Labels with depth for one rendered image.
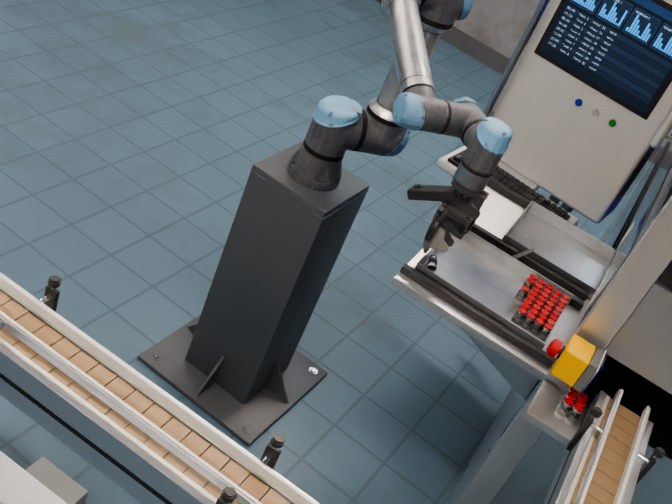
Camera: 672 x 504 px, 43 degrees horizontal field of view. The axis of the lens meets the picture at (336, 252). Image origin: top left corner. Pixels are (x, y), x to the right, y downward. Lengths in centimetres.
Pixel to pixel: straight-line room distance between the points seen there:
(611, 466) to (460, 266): 63
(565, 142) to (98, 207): 171
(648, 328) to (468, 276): 48
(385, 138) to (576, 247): 62
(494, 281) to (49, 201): 180
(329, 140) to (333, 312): 110
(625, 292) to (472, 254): 52
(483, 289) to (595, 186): 83
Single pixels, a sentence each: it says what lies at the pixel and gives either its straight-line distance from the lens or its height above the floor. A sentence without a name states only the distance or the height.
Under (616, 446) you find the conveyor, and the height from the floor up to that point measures 93.
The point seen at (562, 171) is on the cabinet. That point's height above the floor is 89.
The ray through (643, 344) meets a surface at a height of 108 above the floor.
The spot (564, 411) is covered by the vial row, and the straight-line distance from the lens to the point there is 184.
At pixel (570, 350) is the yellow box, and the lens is 178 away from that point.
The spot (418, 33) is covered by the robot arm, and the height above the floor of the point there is 133.
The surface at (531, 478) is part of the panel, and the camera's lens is 210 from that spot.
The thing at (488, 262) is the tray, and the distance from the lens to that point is 218.
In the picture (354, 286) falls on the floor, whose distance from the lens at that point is 338.
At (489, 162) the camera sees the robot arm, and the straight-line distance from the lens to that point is 186.
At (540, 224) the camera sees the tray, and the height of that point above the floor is 88.
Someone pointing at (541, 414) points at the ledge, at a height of 88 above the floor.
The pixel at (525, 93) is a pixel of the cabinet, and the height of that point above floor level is 104.
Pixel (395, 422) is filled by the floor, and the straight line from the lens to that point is 293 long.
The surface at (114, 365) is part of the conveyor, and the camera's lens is 141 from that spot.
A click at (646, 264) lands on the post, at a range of 176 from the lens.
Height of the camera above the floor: 198
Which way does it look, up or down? 34 degrees down
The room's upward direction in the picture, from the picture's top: 24 degrees clockwise
